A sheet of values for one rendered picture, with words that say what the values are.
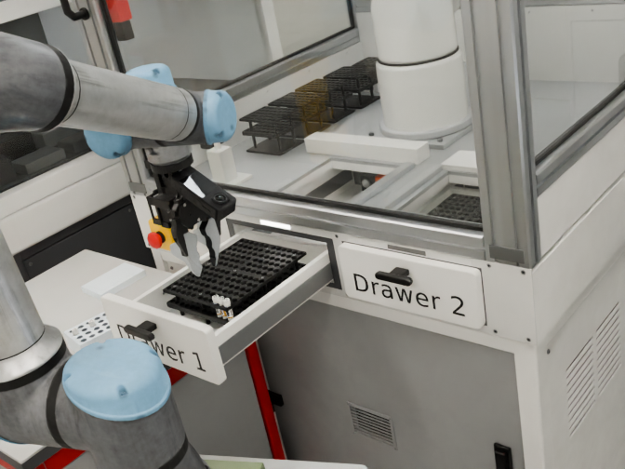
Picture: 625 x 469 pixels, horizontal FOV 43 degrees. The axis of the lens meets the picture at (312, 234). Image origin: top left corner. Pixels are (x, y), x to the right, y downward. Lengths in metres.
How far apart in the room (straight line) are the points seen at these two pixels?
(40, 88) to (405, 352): 0.94
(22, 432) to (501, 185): 0.75
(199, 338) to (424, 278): 0.40
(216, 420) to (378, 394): 0.36
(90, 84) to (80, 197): 1.35
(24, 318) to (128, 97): 0.29
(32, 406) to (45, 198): 1.22
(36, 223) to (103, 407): 1.29
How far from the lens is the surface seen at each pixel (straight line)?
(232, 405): 1.80
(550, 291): 1.38
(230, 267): 1.56
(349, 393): 1.75
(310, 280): 1.51
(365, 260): 1.46
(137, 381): 0.97
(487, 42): 1.18
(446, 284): 1.37
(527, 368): 1.42
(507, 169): 1.23
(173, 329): 1.39
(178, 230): 1.35
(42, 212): 2.21
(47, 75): 0.87
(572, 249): 1.44
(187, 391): 1.70
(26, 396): 1.05
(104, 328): 1.70
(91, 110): 0.94
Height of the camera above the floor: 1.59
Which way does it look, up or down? 25 degrees down
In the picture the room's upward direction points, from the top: 12 degrees counter-clockwise
